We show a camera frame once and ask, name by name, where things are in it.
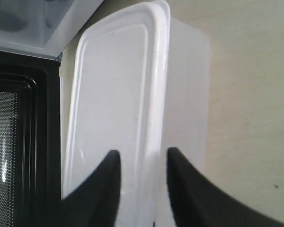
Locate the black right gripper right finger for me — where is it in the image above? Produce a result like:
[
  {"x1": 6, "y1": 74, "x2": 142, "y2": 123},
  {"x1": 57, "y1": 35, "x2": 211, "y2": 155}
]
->
[{"x1": 167, "y1": 147, "x2": 284, "y2": 227}]

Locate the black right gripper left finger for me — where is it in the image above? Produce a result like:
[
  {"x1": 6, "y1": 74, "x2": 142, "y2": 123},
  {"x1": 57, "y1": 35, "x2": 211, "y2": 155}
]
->
[{"x1": 60, "y1": 150, "x2": 121, "y2": 227}]

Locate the white microwave door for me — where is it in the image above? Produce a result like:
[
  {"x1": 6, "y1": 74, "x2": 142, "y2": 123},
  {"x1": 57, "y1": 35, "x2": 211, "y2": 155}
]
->
[{"x1": 0, "y1": 52, "x2": 61, "y2": 227}]

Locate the white plastic lidded container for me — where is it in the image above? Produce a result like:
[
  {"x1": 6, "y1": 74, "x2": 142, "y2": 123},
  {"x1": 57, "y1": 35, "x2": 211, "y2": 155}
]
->
[{"x1": 62, "y1": 0, "x2": 211, "y2": 227}]

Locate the white microwave oven body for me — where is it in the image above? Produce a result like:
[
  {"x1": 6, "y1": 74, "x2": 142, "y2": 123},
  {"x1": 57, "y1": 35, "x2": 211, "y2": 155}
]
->
[{"x1": 0, "y1": 0, "x2": 102, "y2": 60}]

